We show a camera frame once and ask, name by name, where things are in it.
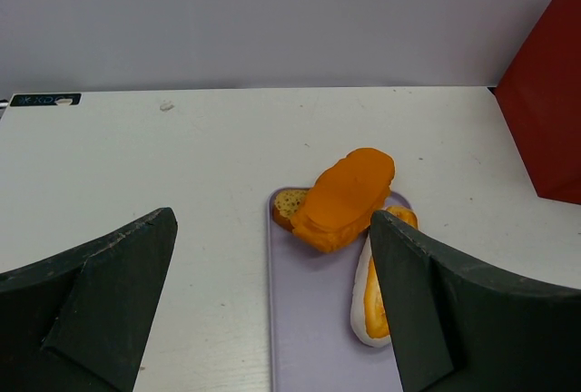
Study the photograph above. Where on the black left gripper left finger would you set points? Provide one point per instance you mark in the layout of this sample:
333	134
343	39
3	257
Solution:
80	320

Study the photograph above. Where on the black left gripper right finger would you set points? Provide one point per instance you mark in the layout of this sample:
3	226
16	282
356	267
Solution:
460	324

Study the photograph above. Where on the long orange bread loaf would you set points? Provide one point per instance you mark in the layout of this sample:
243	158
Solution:
338	207

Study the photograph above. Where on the red brown paper bag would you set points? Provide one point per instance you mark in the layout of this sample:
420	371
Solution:
539	96

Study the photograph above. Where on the white iced hotdog bun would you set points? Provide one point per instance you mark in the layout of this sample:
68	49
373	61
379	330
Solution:
368	319

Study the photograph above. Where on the lavender plastic tray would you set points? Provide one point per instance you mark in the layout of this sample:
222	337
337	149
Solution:
313	347

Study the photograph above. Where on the sliced baguette piece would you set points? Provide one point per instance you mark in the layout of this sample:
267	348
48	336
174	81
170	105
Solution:
285	204

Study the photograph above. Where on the black table label sticker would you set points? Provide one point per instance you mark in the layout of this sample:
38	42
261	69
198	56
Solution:
45	99

